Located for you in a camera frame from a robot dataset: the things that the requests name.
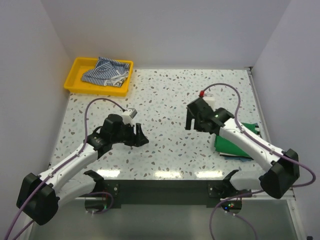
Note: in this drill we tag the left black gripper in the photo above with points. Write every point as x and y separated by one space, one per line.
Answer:
136 140

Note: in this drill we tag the blue striped tank top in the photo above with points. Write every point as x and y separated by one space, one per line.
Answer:
107 73

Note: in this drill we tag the green tank top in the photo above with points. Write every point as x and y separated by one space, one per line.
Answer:
232 145

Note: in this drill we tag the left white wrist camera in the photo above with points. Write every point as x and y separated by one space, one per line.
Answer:
128 115

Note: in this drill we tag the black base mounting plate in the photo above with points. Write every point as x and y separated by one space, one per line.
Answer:
161 192

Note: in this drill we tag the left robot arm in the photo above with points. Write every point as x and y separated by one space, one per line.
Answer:
40 195

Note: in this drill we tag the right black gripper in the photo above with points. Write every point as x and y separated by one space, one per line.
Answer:
189 117

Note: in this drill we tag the yellow plastic tray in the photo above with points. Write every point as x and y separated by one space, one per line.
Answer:
80 65

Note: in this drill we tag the black white striped tank top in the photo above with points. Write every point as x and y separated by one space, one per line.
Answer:
257 130

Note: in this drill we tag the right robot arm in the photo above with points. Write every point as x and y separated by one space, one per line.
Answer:
279 170

